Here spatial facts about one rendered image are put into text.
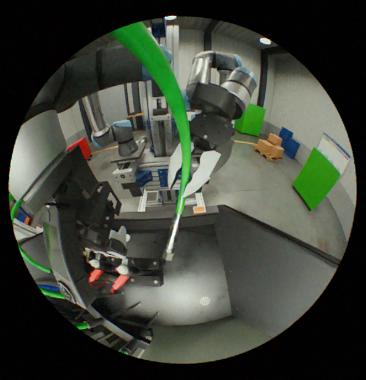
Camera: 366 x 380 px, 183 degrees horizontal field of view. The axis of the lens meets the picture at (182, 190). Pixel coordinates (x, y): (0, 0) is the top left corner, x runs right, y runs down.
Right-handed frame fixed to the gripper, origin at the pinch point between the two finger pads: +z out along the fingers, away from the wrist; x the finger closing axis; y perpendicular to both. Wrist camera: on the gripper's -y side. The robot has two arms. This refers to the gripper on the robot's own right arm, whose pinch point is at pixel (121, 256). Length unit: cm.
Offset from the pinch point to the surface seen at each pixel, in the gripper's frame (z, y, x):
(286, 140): 49, 341, -563
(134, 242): 30.1, 11.9, 10.1
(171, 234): -2.8, 4.0, -11.1
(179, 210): -5.3, 7.4, -12.8
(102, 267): 2.3, -3.4, 6.7
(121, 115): 18, 615, 254
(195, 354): 7.1, -31.0, -12.5
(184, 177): -9.9, 10.7, -14.1
